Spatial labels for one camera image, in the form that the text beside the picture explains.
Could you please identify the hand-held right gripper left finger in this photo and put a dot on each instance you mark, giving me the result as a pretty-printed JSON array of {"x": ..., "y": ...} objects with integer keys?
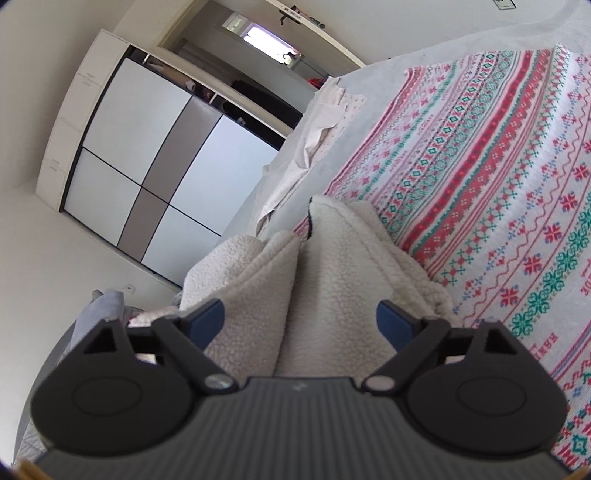
[{"x": 210, "y": 323}]

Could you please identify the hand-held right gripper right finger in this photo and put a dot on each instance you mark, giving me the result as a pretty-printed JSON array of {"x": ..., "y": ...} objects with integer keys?
[{"x": 392, "y": 325}]

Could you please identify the cream fleece zip jacket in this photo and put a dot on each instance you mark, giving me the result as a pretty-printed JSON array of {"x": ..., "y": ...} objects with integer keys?
[{"x": 332, "y": 286}]

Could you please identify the blue-grey pillow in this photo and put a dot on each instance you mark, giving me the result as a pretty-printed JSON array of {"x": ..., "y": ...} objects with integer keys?
[{"x": 104, "y": 314}]

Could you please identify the pink green patterned blanket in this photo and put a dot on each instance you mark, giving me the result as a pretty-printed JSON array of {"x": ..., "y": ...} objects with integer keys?
[{"x": 498, "y": 194}]

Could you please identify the white sliding door wardrobe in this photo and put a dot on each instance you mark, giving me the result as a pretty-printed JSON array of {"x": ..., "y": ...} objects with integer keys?
[{"x": 152, "y": 152}]

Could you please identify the cream dotted cloth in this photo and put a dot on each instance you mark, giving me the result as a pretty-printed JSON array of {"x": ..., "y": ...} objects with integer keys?
[{"x": 318, "y": 138}]

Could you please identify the red cloth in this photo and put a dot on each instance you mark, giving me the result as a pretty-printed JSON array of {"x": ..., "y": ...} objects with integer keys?
[{"x": 315, "y": 82}]

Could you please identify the bright window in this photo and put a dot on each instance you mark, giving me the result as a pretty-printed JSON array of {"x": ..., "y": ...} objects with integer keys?
[{"x": 270, "y": 41}]

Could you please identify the cream door frame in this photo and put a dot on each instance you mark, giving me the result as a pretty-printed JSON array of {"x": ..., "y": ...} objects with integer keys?
[{"x": 295, "y": 37}]

